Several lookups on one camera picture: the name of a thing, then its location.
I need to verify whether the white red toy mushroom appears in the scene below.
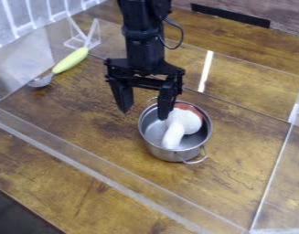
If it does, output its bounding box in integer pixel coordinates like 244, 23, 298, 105
161, 102, 203, 149

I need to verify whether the black cable loop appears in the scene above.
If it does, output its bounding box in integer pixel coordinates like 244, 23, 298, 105
156, 16, 185, 50

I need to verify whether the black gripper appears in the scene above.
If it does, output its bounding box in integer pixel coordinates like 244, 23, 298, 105
105, 36, 185, 121

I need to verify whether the green handled metal spoon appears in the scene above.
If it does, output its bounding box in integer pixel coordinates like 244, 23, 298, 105
28, 47, 89, 88

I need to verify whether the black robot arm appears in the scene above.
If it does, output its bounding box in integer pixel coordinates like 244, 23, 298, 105
104, 0, 185, 121

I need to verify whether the clear acrylic stand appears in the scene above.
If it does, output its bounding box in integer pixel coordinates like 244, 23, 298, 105
64, 17, 101, 49

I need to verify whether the silver metal pot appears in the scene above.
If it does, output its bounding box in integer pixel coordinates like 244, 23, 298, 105
137, 101, 212, 165

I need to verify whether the black strip on table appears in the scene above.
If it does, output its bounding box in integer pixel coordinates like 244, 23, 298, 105
191, 3, 271, 28

